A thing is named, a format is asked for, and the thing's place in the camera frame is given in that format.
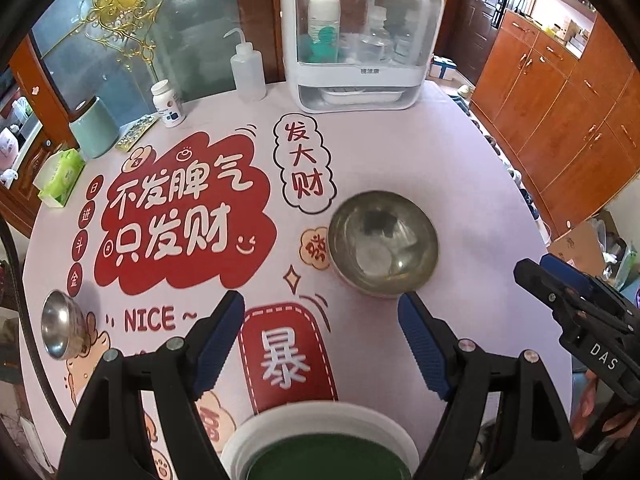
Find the small steel bowl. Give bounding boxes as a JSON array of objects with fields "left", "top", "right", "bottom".
[{"left": 40, "top": 289, "right": 90, "bottom": 361}]

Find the green plate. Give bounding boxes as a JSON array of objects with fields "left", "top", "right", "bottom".
[{"left": 244, "top": 434, "right": 411, "bottom": 480}]

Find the right hand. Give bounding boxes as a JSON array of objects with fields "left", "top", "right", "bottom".
[{"left": 569, "top": 368, "right": 640, "bottom": 443}]

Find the large steel bowl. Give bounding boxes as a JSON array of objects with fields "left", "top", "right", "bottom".
[{"left": 326, "top": 190, "right": 439, "bottom": 298}]

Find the printed tablecloth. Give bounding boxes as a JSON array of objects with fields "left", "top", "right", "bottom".
[{"left": 24, "top": 84, "right": 572, "bottom": 465}]

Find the wooden cabinet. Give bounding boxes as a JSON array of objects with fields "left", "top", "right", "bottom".
[{"left": 472, "top": 12, "right": 639, "bottom": 235}]

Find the green tissue pack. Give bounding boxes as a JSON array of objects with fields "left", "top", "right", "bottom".
[{"left": 34, "top": 148, "right": 86, "bottom": 208}]

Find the patterned coaster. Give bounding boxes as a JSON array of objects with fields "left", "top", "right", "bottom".
[{"left": 114, "top": 114, "right": 158, "bottom": 153}]

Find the mint green canister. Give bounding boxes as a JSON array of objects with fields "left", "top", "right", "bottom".
[{"left": 70, "top": 96, "right": 119, "bottom": 159}]

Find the white pill bottle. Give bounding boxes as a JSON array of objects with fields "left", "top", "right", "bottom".
[{"left": 151, "top": 79, "right": 184, "bottom": 128}]

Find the clear squeeze bottle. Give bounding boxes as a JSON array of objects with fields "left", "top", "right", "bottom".
[{"left": 224, "top": 27, "right": 267, "bottom": 102}]

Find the pink toy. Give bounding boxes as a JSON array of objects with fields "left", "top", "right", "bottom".
[{"left": 0, "top": 128, "right": 20, "bottom": 171}]

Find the white storage box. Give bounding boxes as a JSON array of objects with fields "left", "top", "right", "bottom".
[{"left": 281, "top": 0, "right": 444, "bottom": 114}]

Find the black cable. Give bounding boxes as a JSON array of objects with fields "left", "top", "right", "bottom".
[{"left": 0, "top": 216, "right": 72, "bottom": 434}]

